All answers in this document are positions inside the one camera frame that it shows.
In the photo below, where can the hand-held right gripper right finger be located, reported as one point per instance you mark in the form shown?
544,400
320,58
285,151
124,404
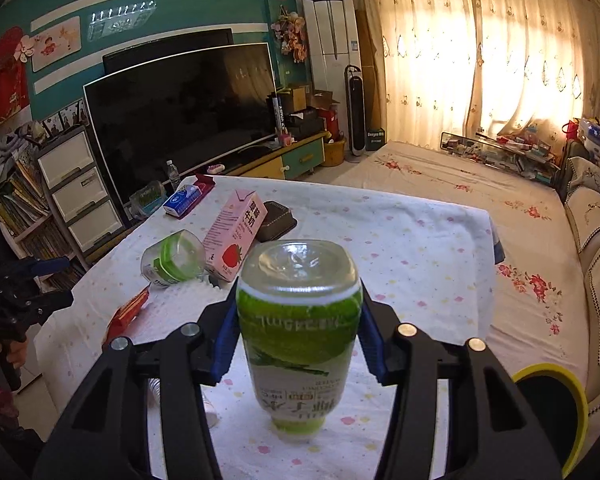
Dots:
376,350

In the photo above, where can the green label plastic bottle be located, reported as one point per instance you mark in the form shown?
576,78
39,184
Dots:
300,330

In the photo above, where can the white dotted tablecloth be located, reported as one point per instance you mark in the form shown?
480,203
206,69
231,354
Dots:
405,270

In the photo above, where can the black wall screen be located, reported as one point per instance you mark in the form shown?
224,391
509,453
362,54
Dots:
155,47

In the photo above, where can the white wall picture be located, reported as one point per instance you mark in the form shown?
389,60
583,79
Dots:
55,42

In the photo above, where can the orange red wrapper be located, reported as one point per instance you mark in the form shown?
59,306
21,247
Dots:
127,312

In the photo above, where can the red snack packet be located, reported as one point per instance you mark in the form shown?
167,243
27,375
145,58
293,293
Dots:
206,182

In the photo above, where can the floral mattress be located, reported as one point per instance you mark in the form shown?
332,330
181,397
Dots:
525,240

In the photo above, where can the yellow and teal television stand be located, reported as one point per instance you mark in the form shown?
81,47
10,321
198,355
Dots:
300,157

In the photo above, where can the white standing air conditioner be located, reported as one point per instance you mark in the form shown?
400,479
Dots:
330,50

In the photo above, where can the pink milk carton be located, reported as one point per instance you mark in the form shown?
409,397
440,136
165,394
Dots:
235,230

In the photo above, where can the glass coffee table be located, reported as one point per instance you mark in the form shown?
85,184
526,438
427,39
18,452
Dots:
500,152

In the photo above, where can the large flat television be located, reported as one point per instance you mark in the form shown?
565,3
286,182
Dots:
180,110

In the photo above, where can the beige sofa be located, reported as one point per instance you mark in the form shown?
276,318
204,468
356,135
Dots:
597,240

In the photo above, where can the bookshelf with books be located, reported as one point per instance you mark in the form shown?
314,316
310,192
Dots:
25,210

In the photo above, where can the clear plastic bottle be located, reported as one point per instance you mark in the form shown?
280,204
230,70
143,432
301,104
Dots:
147,197

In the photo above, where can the blue star print bag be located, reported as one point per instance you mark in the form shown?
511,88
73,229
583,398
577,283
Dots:
592,132

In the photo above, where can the plastic drawer cabinet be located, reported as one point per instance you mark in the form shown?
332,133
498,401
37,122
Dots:
75,185

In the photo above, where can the red box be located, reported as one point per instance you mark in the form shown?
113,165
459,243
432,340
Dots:
328,117

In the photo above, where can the black plastic tray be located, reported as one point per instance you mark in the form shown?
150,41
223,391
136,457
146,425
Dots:
277,222

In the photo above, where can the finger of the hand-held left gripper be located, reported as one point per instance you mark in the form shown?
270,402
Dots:
45,302
50,266

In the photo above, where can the person's left hand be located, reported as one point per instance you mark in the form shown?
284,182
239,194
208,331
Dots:
16,355

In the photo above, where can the black tower fan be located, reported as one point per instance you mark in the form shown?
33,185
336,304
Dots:
355,110

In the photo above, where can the yellow rimmed black bin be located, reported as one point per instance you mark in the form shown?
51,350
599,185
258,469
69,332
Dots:
550,410

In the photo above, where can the small clear water bottle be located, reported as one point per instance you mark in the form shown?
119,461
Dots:
173,177

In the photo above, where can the blue and white tissue pack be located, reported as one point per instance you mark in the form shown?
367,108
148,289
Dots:
180,202

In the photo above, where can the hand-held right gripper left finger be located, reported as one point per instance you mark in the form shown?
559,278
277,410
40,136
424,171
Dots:
226,345

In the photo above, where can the brown cardboard box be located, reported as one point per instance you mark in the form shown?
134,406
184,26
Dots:
294,99

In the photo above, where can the artificial flower bunch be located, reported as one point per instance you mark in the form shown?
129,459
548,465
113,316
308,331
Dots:
292,35

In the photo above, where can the clear bottle with green label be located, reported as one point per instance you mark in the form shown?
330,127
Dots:
172,260

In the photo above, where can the red wall poster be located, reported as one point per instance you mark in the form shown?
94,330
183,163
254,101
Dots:
5,97

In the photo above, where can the cream patterned curtain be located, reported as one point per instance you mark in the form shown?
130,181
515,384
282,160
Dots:
455,50

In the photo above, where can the yellow bucket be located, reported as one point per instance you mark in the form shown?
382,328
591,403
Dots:
335,154

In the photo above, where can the blue cloth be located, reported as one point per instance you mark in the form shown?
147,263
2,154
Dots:
497,250

